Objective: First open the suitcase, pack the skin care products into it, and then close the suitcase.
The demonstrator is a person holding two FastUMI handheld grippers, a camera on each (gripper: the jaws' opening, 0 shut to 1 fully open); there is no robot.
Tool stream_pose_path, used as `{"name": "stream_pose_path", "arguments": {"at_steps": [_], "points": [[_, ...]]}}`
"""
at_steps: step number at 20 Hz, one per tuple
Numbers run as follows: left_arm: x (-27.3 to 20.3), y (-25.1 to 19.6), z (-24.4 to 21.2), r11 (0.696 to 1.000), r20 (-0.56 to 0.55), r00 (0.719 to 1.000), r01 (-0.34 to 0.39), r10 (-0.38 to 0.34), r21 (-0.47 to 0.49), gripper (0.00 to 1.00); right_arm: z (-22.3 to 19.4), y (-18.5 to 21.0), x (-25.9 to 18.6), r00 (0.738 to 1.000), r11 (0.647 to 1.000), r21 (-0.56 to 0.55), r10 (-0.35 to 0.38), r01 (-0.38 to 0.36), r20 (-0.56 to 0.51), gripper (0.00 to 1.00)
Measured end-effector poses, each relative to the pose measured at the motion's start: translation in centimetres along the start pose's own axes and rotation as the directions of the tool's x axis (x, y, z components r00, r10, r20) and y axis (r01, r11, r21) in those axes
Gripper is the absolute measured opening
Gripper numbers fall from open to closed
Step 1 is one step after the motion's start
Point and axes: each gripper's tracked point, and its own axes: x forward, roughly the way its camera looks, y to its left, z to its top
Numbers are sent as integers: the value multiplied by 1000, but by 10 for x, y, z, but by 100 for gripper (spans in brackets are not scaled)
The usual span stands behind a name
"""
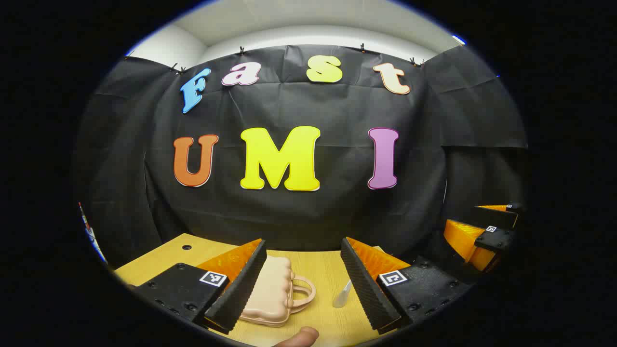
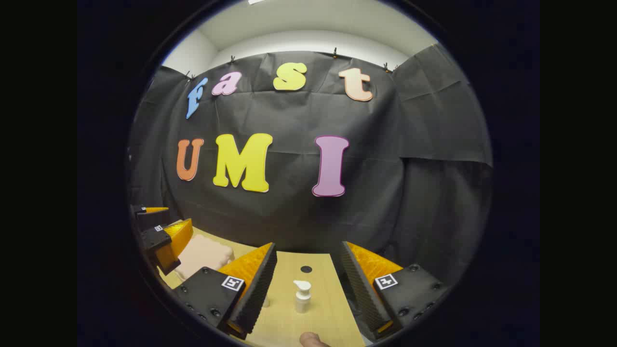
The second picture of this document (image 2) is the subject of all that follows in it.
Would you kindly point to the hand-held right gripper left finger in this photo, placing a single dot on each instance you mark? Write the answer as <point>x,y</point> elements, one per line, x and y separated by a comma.
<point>258,289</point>

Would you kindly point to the pink suitcase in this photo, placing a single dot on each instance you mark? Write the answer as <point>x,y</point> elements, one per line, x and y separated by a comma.
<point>205,253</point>

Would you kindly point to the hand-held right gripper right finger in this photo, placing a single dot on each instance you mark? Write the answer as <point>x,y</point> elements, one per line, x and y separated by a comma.
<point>359,289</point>

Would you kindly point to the white pump bottle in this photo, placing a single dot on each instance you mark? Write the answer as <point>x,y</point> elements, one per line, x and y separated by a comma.
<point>302,301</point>

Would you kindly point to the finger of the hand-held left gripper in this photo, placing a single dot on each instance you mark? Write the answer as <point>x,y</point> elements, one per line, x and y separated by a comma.
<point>147,218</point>
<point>155,241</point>

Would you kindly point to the black backdrop cloth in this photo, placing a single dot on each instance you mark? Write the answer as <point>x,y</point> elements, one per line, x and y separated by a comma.
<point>289,217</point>

